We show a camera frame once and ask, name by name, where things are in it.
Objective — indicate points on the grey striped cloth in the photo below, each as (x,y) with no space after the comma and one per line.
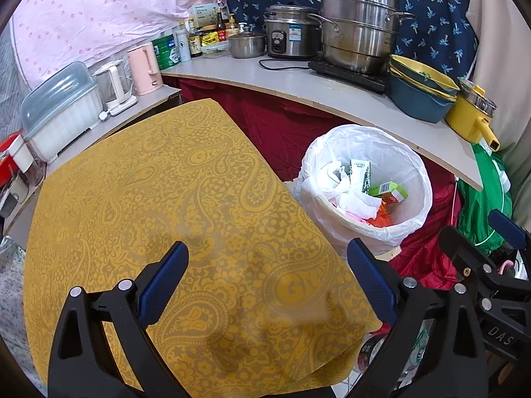
(10,91)

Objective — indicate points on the light green cardboard box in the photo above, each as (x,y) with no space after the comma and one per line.
(386,190)

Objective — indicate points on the yellow plastic basin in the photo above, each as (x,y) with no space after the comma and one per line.
(410,70)

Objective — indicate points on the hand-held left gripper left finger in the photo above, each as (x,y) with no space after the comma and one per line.
(164,286)

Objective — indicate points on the white green carton box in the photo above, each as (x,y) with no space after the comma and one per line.
(203,13)

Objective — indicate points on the small steel pot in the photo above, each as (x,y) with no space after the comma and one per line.
(247,45)

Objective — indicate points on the pink electric kettle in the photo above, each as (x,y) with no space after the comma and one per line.
(143,70)

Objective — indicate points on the steel rice cooker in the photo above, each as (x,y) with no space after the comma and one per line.
(290,33)

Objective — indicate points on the grey curved counter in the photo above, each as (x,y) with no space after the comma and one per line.
(290,78)

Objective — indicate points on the maroon counter skirt cloth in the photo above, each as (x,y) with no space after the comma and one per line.
(269,116)

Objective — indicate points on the large steel steamer pot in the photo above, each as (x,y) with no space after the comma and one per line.
(361,33)

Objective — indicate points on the black induction cooker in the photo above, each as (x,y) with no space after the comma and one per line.
(332,72)

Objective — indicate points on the green tin can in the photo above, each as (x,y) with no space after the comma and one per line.
(165,54)

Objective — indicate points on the red plastic basin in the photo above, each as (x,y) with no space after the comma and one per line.
(8,149)

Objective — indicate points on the beige curtain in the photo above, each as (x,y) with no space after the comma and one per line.
(498,70)

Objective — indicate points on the bin with white liner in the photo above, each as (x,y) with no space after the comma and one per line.
(373,141)

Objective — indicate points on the red cloth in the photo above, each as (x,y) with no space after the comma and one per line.
(431,224)

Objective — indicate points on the white tissue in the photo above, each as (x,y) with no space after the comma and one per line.
(356,205)

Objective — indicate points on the dark green drink carton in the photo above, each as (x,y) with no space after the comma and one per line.
(360,174)

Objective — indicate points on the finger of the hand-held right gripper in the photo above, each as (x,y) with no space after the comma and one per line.
(508,228)
(460,253)

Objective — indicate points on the green bag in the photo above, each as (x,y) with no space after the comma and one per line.
(481,199)

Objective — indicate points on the pink dotted cloth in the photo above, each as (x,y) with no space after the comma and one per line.
(103,8)

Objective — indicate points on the yellow electric pot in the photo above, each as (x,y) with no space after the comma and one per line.
(464,120)

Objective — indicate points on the blue leaf-print cloth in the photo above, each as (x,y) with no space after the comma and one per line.
(435,29)

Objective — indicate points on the dark round tin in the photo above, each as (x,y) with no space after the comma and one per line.
(371,354)

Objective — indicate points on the green white packet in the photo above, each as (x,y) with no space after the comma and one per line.
(415,352)

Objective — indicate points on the white bottle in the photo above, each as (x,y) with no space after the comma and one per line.
(183,45)

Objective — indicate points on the white lidded canister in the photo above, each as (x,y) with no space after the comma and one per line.
(25,157)

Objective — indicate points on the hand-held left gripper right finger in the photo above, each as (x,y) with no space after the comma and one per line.
(371,282)

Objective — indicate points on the yellow sauce bottle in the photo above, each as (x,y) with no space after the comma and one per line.
(233,27)

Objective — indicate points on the white dish box clear lid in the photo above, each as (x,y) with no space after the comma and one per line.
(62,124)

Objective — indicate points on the orange wrapper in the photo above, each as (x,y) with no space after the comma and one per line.
(379,217)

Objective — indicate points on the dark sauce bottle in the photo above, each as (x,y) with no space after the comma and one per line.
(195,43)

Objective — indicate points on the clear food container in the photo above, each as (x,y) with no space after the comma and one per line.
(215,49)

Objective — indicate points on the red label sauce bottle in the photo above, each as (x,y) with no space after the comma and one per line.
(221,27)

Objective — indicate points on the white glass kettle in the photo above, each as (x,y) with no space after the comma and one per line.
(114,83)

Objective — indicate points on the grey side counter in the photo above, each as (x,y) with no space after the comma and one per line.
(153,99)

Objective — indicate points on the yellow packet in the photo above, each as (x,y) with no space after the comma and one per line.
(210,39)

